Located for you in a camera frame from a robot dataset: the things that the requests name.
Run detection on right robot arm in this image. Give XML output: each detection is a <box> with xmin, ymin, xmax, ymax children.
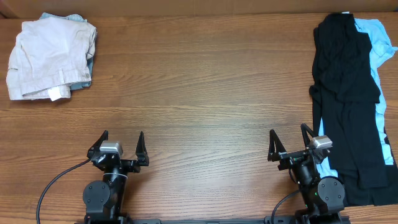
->
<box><xmin>267</xmin><ymin>123</ymin><xmax>349</xmax><ymax>224</ymax></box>

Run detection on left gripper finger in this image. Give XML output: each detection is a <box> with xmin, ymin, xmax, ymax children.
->
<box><xmin>87</xmin><ymin>130</ymin><xmax>109</xmax><ymax>158</ymax></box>
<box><xmin>136</xmin><ymin>131</ymin><xmax>149</xmax><ymax>166</ymax></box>

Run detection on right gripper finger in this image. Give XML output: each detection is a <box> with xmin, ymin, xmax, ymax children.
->
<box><xmin>300</xmin><ymin>123</ymin><xmax>314</xmax><ymax>147</ymax></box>
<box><xmin>267</xmin><ymin>129</ymin><xmax>286</xmax><ymax>162</ymax></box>

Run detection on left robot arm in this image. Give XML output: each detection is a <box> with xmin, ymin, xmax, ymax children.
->
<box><xmin>83</xmin><ymin>131</ymin><xmax>149</xmax><ymax>223</ymax></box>

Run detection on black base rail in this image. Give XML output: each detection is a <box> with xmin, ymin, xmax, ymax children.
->
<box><xmin>76</xmin><ymin>216</ymin><xmax>351</xmax><ymax>224</ymax></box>

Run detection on black garment under pile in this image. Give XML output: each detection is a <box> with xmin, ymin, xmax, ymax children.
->
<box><xmin>311</xmin><ymin>90</ymin><xmax>397</xmax><ymax>206</ymax></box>

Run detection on black t-shirt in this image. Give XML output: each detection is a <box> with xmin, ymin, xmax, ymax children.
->
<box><xmin>310</xmin><ymin>14</ymin><xmax>388</xmax><ymax>189</ymax></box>

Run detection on light blue folded garment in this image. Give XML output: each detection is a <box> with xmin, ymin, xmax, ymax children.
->
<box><xmin>39</xmin><ymin>12</ymin><xmax>94</xmax><ymax>90</ymax></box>

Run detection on beige folded shorts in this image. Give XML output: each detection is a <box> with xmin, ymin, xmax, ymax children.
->
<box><xmin>6</xmin><ymin>17</ymin><xmax>97</xmax><ymax>101</ymax></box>

